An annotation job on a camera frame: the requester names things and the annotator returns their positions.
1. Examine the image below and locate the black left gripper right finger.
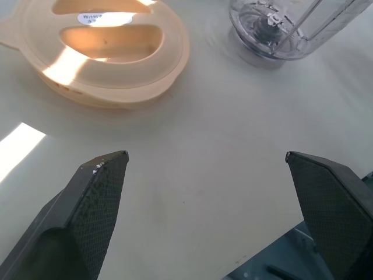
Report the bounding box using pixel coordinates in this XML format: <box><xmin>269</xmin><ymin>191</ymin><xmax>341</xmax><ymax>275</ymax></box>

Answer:
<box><xmin>285</xmin><ymin>150</ymin><xmax>373</xmax><ymax>280</ymax></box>

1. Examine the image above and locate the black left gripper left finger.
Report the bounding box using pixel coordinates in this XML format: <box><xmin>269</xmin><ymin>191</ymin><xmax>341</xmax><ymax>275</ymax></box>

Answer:
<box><xmin>0</xmin><ymin>150</ymin><xmax>129</xmax><ymax>280</ymax></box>

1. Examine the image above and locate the yellow blender lid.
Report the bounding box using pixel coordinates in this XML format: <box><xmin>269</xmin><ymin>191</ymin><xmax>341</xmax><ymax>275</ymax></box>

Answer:
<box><xmin>0</xmin><ymin>0</ymin><xmax>192</xmax><ymax>110</ymax></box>

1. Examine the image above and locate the clear blender jug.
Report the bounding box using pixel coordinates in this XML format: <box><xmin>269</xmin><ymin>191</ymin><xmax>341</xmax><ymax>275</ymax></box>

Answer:
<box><xmin>228</xmin><ymin>0</ymin><xmax>373</xmax><ymax>69</ymax></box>

